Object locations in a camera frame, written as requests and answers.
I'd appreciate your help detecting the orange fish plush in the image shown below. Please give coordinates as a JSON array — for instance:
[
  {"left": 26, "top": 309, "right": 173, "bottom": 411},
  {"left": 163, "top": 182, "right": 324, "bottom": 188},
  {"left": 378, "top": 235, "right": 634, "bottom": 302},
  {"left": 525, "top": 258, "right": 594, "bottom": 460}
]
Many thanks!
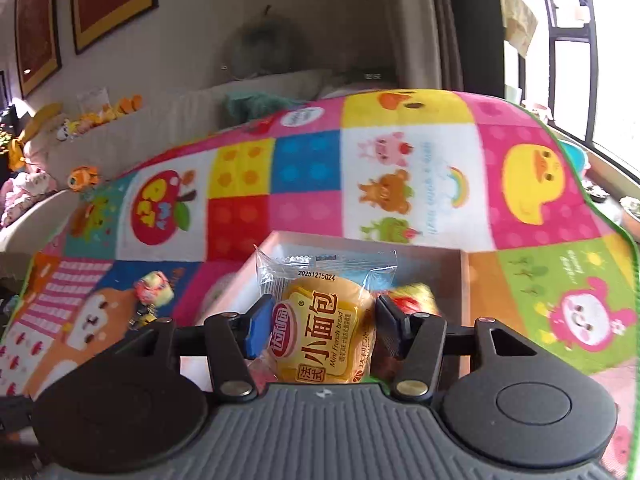
[{"left": 67, "top": 166, "right": 101, "bottom": 193}]

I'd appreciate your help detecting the packaged small bread bun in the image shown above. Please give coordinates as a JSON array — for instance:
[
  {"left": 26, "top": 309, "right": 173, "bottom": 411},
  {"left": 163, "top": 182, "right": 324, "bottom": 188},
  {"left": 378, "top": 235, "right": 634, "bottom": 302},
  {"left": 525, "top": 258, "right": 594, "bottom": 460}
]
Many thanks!
[{"left": 255, "top": 249, "right": 398, "bottom": 385}]

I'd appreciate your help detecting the beige headboard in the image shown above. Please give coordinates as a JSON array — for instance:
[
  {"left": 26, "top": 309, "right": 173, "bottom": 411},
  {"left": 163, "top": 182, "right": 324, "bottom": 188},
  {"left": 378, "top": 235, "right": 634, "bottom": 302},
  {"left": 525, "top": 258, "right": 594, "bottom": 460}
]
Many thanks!
[{"left": 1, "top": 70, "right": 347, "bottom": 256}]

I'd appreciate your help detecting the orange plush row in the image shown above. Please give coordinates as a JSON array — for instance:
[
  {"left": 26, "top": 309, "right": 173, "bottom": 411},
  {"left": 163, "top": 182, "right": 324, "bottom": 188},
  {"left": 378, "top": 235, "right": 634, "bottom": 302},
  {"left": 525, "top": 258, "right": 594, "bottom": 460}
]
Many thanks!
[{"left": 56, "top": 94, "right": 143, "bottom": 142}]

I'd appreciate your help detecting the pink cardboard box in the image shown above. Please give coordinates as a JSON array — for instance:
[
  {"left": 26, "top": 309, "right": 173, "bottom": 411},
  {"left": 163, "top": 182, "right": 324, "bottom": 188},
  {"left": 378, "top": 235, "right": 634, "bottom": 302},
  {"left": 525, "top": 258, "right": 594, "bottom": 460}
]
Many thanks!
[{"left": 201, "top": 231, "right": 469, "bottom": 390}]

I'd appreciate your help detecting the small colourful candy toy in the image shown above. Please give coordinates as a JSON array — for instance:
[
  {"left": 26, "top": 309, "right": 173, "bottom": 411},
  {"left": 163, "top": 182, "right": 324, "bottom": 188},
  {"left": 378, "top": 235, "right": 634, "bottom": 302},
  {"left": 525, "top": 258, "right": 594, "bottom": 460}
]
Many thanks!
[{"left": 129, "top": 271, "right": 175, "bottom": 330}]

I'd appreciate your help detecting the teal cloth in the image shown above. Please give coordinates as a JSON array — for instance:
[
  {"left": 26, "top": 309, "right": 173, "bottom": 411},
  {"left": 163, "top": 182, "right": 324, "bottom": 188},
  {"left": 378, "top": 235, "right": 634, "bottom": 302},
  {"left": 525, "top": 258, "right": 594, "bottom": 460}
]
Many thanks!
[{"left": 224, "top": 91, "right": 305, "bottom": 125}]

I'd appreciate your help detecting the colourful cartoon play mat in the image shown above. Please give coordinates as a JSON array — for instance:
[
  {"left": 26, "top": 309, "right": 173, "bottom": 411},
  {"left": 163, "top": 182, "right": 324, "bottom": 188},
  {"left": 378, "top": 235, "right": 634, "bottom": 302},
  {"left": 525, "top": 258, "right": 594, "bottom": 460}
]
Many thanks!
[{"left": 1, "top": 90, "right": 639, "bottom": 479}]

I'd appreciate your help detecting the red framed picture left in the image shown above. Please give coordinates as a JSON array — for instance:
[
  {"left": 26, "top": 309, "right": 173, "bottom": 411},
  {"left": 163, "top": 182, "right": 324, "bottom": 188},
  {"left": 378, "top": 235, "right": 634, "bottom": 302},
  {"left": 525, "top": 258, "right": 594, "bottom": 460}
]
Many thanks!
[{"left": 14, "top": 0, "right": 62, "bottom": 100}]

